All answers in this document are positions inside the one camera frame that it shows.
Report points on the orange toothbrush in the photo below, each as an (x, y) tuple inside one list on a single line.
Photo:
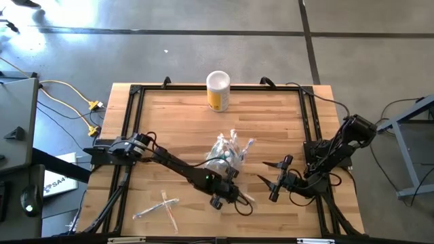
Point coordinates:
[(171, 217), (233, 133)]

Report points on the silver aluminium extrusion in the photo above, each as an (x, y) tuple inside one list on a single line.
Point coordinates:
[(125, 240), (315, 241)]

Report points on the blue-grey metal stand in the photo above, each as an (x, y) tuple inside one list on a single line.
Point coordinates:
[(405, 159)]

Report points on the black computer mouse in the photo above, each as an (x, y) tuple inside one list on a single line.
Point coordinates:
[(30, 198)]

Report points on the black aluminium table frame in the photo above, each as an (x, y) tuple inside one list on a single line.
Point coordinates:
[(169, 88)]

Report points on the black diagonal bar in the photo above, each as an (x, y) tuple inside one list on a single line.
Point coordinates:
[(57, 166)]

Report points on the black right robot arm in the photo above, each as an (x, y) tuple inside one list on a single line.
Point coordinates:
[(339, 145)]

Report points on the clear acrylic organizer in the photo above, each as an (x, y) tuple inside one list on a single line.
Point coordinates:
[(212, 166)]

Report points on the black triangular bracket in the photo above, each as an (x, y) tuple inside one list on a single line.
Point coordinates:
[(15, 134)]

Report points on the white wipes canister yellow label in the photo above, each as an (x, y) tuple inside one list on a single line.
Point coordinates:
[(218, 91)]

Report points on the blue mouthwash bottle white cap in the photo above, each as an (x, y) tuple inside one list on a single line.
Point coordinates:
[(229, 159), (226, 153)]

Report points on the grey metal cabinet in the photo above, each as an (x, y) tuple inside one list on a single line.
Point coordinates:
[(17, 108)]

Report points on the green toothbrush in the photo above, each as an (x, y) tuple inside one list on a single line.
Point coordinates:
[(250, 198), (218, 140)]

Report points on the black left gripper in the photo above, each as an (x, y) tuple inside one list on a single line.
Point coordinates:
[(227, 191)]

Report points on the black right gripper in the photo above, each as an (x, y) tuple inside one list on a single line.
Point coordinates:
[(286, 179)]

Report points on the dark grey side desk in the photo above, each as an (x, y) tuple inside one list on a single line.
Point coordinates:
[(10, 217)]

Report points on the white printed box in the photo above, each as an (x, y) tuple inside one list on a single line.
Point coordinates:
[(61, 183)]

